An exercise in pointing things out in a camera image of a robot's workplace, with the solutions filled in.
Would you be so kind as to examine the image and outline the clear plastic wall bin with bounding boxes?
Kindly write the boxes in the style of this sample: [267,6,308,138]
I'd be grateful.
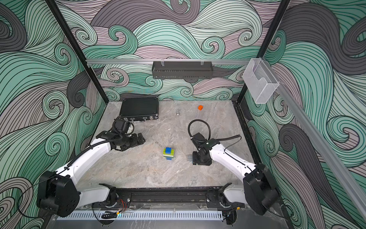
[243,58,279,104]

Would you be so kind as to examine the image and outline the black wall tray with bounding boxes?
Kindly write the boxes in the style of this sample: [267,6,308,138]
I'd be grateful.
[152,61,214,80]

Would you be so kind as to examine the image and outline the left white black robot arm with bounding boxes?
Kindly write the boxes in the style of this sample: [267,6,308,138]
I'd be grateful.
[36,119,145,217]

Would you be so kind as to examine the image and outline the black hard case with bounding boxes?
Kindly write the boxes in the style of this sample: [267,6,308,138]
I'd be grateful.
[119,97,159,122]

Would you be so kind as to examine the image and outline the aluminium wall rail right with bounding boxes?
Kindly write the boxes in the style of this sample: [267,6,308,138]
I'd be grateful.
[265,61,366,219]

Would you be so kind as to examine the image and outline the lime green long lego brick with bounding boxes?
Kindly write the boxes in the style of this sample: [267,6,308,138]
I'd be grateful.
[163,149,174,157]

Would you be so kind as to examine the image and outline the aluminium wall rail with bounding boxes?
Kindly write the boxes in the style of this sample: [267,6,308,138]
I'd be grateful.
[85,58,251,66]
[265,61,366,219]

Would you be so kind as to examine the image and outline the white slotted cable duct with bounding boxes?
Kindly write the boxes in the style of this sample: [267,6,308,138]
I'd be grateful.
[57,210,224,221]

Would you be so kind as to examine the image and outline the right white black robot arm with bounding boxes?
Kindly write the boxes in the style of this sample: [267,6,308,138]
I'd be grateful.
[190,133,280,215]

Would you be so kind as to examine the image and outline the aluminium wall rail back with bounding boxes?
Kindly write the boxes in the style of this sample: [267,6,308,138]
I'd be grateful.
[85,58,251,66]

